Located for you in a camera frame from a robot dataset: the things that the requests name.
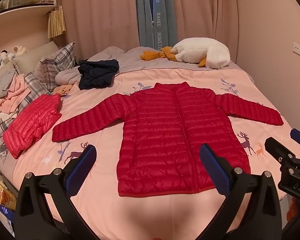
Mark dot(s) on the blue box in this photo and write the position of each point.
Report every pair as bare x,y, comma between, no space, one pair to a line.
3,212

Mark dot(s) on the beige pillow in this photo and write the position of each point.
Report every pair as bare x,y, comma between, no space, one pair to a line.
32,55

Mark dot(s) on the pink deer print blanket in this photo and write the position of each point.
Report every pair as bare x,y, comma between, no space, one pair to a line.
102,130

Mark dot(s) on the white goose plush toy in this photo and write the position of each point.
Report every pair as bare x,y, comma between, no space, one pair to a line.
202,50

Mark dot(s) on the light grey garment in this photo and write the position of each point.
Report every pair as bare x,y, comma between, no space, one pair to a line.
65,76

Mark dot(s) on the small plaid pillow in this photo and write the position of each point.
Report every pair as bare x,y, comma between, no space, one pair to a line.
36,85

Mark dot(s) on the grey pillow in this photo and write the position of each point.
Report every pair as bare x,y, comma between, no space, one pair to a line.
2,82

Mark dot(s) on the pink garment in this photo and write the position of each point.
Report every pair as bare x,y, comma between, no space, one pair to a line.
12,97

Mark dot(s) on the yellow tassel fringe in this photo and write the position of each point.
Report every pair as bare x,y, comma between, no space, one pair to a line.
57,22

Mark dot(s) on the navy blue garment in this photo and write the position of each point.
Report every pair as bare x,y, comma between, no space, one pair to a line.
97,75

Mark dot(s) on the blue-grey curtain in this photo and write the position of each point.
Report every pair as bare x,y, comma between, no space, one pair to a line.
145,10

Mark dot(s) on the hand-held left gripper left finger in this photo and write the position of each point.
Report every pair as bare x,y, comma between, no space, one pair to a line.
83,162

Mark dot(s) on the large plaid pillow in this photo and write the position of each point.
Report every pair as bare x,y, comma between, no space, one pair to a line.
57,60

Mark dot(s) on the pink curtain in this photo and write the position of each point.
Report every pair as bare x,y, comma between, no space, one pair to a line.
102,15
205,7

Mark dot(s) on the person's right hand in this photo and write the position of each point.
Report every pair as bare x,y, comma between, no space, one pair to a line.
292,208

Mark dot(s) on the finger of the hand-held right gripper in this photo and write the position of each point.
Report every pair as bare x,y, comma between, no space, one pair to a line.
298,135
275,146

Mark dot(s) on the orange patterned cloth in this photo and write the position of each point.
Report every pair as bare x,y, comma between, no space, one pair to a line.
62,90

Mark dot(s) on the plaid bed sheet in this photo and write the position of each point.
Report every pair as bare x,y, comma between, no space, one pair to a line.
2,132

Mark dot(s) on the folded pink-red puffer jacket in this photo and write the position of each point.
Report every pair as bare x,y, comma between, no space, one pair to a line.
32,122

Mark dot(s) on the black and white plush dog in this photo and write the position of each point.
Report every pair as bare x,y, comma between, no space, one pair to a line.
2,57

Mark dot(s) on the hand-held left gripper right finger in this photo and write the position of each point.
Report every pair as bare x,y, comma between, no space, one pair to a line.
215,170

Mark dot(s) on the yellow snack bag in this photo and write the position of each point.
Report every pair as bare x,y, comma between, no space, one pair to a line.
3,195

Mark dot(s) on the red puffer jacket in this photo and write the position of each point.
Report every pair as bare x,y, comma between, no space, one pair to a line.
165,130

